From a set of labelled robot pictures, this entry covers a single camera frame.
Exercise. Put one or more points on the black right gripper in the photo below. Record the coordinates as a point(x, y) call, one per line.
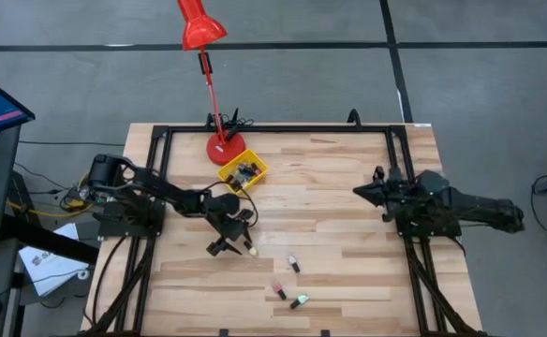
point(400, 199)

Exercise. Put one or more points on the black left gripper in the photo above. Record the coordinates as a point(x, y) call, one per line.
point(229, 227)

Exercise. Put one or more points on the cream-tipped small marker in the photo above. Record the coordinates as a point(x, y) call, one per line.
point(253, 253)

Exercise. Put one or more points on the clear nail polish bottle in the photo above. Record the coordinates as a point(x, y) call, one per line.
point(231, 178)

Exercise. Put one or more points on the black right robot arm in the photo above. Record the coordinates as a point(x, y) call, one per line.
point(479, 206)

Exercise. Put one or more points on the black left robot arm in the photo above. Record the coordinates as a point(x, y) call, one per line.
point(161, 187)

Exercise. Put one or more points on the pink nail polish bottle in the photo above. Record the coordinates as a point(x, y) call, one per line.
point(280, 293)

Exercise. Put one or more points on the pale green nail polish bottle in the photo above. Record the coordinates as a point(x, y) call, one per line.
point(304, 298)

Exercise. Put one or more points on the yellow plastic basket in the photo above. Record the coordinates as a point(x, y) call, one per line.
point(223, 173)

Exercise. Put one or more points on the white-tipped small marker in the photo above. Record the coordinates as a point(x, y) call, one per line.
point(294, 267)

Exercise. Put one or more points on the red desk lamp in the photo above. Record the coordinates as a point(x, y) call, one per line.
point(226, 149)

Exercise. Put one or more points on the black stand leg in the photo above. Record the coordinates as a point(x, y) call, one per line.
point(48, 241)

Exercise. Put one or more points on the white printed booklet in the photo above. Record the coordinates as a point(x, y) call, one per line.
point(48, 267)

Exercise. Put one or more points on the black aluminium table frame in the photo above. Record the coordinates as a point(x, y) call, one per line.
point(301, 128)

